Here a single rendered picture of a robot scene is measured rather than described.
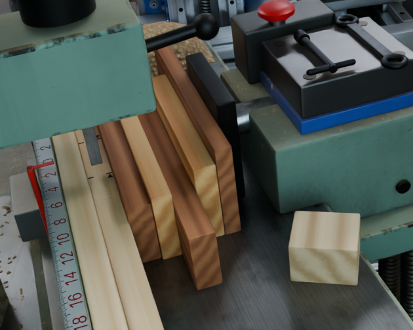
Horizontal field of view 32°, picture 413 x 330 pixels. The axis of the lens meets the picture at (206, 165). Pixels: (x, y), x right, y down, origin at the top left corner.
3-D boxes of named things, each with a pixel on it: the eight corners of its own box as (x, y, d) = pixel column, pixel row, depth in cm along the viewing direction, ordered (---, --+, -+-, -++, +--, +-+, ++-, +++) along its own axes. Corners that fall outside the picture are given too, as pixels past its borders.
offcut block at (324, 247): (296, 244, 53) (294, 209, 51) (360, 247, 52) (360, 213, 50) (290, 281, 50) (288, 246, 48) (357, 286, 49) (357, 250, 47)
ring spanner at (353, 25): (413, 67, 52) (413, 61, 52) (389, 73, 52) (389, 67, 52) (352, 17, 60) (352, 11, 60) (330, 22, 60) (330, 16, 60)
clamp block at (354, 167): (436, 202, 60) (444, 109, 55) (283, 247, 58) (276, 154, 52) (356, 118, 72) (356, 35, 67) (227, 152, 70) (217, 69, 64)
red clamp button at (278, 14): (300, 18, 58) (300, 6, 57) (265, 27, 57) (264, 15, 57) (286, 6, 60) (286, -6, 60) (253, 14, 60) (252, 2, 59)
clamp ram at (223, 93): (316, 178, 59) (312, 80, 54) (228, 202, 57) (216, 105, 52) (276, 125, 66) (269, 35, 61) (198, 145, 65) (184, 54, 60)
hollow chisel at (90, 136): (103, 163, 56) (89, 107, 53) (91, 166, 56) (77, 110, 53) (101, 157, 57) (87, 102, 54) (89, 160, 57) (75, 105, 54)
